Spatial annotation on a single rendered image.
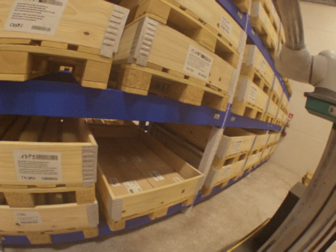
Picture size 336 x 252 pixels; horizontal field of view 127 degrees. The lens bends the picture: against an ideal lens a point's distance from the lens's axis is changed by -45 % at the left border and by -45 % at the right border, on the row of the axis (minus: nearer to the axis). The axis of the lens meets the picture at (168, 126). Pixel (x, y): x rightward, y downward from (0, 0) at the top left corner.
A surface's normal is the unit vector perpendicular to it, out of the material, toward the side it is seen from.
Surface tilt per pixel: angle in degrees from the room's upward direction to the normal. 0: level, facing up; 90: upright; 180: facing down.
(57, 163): 90
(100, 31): 90
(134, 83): 90
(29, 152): 90
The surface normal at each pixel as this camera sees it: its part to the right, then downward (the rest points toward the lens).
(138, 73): 0.59, 0.33
